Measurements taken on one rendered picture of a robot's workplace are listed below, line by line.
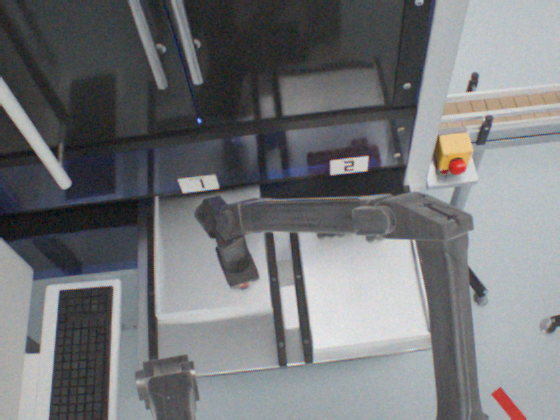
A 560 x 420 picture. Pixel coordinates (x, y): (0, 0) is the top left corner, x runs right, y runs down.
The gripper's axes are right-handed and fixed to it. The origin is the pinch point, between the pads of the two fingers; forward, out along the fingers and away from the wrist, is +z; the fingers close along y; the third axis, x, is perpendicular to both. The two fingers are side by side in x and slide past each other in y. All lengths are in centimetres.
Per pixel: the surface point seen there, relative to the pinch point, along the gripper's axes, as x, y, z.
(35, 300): 60, 43, 48
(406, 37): -40, 8, -49
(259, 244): -7.3, 9.9, 5.3
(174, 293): 15.3, 6.1, 6.1
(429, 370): -53, -13, 94
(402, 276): -34.4, -10.8, 5.9
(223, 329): 7.7, -6.3, 6.9
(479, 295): -81, 3, 86
